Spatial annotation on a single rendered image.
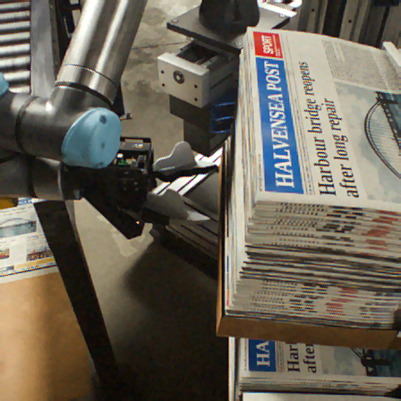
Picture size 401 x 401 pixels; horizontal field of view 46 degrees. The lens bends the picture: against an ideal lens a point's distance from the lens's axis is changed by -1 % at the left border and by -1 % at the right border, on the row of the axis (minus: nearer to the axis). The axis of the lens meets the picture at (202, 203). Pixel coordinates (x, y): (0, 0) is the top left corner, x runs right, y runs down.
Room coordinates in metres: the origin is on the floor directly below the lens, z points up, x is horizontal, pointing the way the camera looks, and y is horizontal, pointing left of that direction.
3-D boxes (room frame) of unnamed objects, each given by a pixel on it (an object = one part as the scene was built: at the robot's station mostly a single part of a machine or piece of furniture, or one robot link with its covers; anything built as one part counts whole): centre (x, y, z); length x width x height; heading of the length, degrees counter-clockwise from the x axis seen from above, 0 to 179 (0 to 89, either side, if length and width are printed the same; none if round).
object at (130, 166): (0.50, 0.13, 0.88); 0.12 x 0.08 x 0.09; 85
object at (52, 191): (0.51, 0.21, 0.87); 0.08 x 0.05 x 0.08; 175
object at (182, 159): (0.54, 0.03, 0.87); 0.09 x 0.03 x 0.06; 111
